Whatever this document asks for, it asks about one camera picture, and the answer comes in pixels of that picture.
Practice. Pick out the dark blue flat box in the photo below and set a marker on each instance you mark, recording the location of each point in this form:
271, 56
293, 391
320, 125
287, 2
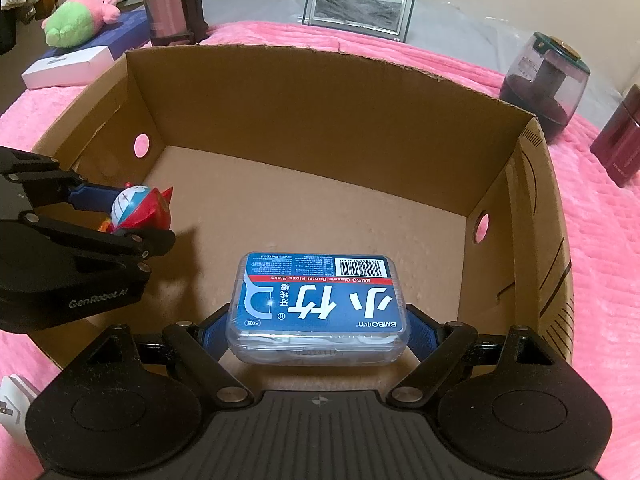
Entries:
127, 27

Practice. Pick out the white rectangular box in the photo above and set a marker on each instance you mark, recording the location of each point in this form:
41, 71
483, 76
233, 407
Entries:
65, 67

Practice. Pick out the pink tumbler bottle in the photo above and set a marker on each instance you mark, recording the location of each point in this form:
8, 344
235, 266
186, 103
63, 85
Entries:
162, 5

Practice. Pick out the brown cardboard box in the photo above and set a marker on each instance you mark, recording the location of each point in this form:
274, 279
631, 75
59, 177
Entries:
300, 110

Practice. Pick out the maroon container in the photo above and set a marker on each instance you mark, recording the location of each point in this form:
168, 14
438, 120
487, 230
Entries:
620, 145

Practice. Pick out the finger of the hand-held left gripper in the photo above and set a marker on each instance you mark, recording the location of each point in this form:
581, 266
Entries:
90, 193
125, 243

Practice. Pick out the blue dental floss pick box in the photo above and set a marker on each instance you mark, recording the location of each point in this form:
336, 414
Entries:
320, 305

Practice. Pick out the blue and red toy figurine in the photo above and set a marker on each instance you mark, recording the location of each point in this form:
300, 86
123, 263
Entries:
142, 210

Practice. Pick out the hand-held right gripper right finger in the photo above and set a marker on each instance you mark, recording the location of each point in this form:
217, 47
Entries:
422, 327

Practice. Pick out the dark glass jar green lid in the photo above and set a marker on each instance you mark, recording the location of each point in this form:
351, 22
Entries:
540, 95

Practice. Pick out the pink ribbed blanket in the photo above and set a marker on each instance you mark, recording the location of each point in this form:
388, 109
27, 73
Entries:
600, 260

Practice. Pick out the framed grey landscape picture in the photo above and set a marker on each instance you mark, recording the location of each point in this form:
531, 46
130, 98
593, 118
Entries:
360, 0

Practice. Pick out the dark garment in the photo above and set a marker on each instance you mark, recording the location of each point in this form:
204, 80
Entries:
6, 30

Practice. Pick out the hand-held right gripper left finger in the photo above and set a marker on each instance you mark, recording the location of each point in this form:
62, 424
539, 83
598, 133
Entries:
214, 332

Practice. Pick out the pink and green plush toy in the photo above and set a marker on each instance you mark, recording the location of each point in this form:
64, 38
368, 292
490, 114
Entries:
75, 17

